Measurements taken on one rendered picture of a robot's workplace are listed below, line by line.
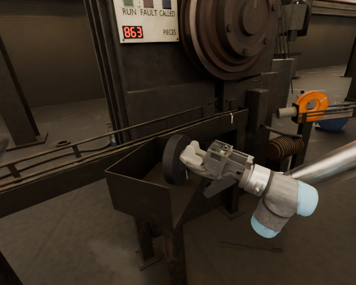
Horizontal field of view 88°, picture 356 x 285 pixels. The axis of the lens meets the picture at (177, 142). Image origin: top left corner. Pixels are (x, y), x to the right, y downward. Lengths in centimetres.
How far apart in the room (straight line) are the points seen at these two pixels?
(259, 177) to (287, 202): 8
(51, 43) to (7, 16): 98
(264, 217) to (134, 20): 82
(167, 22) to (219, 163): 66
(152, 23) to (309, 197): 81
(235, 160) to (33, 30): 667
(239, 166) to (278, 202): 12
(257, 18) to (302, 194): 68
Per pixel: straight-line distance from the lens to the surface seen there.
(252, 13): 91
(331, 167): 60
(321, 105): 128
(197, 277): 112
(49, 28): 687
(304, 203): 52
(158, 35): 91
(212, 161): 49
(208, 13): 85
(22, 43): 689
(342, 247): 145
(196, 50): 84
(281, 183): 50
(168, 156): 50
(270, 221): 57
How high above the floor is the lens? 98
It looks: 24 degrees down
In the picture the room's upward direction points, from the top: 4 degrees counter-clockwise
